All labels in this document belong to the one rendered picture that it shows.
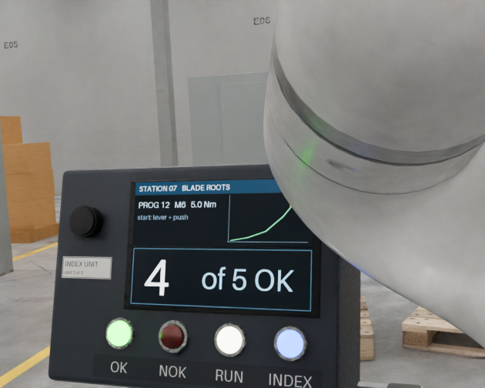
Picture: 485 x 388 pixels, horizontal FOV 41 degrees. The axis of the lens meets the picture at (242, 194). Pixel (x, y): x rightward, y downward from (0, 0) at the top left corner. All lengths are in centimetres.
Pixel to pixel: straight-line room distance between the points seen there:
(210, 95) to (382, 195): 797
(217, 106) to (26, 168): 250
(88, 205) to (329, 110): 36
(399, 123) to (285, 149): 9
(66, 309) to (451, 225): 37
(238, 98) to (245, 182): 765
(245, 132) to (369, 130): 789
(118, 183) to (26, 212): 808
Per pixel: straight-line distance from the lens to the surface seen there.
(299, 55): 28
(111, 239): 59
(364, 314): 403
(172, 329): 55
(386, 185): 33
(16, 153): 865
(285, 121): 33
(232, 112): 821
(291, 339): 52
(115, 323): 58
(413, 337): 387
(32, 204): 862
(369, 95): 26
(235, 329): 54
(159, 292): 56
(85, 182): 61
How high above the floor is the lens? 128
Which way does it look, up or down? 6 degrees down
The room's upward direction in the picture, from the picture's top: 3 degrees counter-clockwise
